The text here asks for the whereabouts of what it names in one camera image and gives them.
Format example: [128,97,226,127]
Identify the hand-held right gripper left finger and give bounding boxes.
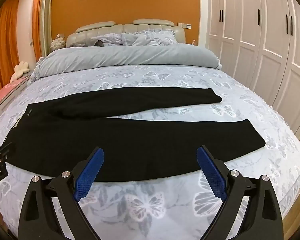
[17,147,105,240]

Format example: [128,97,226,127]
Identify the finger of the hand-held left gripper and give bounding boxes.
[0,141,13,167]

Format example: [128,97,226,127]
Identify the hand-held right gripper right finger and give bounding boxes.
[196,145,283,240]

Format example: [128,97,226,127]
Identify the black pants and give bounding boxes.
[5,87,266,182]

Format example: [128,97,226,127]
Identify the bed with butterfly print sheet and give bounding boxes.
[0,64,300,240]

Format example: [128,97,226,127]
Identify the pink cloth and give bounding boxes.
[0,76,32,111]

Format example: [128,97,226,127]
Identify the white flower plush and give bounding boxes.
[14,61,30,81]

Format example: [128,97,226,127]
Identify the wide orange curtain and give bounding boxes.
[0,0,20,100]

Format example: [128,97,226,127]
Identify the white flower bouquet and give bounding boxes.
[51,33,67,50]

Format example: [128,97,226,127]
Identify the grey duvet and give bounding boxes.
[31,42,222,80]

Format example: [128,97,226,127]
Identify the grey rolled cushion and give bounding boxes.
[84,39,104,48]

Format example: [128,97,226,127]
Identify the butterfly print pillow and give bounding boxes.
[89,33,126,47]
[122,29,178,47]

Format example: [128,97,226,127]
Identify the narrow orange curtain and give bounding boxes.
[32,0,44,58]

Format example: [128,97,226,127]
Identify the white panelled wardrobe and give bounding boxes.
[207,0,300,140]

